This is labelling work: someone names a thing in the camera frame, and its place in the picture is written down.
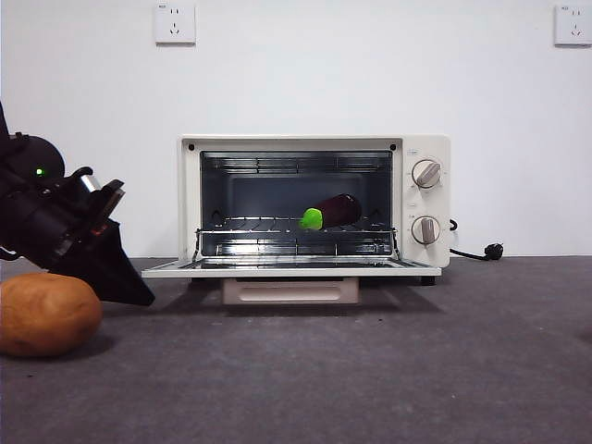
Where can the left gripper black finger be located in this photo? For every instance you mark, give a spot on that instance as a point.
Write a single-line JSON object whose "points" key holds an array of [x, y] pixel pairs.
{"points": [[97, 277], [125, 268]]}

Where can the brown potato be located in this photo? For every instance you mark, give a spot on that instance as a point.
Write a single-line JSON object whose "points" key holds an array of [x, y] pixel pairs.
{"points": [[46, 316]]}

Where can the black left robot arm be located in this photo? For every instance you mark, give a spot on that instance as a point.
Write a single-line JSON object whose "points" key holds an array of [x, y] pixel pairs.
{"points": [[41, 152]]}

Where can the white wall socket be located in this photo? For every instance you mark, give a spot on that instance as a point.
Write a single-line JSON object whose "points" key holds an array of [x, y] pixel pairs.
{"points": [[573, 25], [175, 25]]}

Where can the white toaster oven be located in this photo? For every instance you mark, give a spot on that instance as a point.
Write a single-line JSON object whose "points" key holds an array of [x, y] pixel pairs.
{"points": [[424, 203]]}

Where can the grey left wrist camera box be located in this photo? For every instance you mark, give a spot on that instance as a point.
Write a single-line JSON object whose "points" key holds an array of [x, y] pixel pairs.
{"points": [[90, 182]]}

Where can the beige oven knob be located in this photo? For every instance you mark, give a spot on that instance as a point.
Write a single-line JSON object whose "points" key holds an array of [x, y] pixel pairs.
{"points": [[425, 230], [425, 174]]}

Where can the purple eggplant with green stem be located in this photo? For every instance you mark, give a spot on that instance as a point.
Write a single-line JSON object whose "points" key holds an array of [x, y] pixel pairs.
{"points": [[339, 210]]}

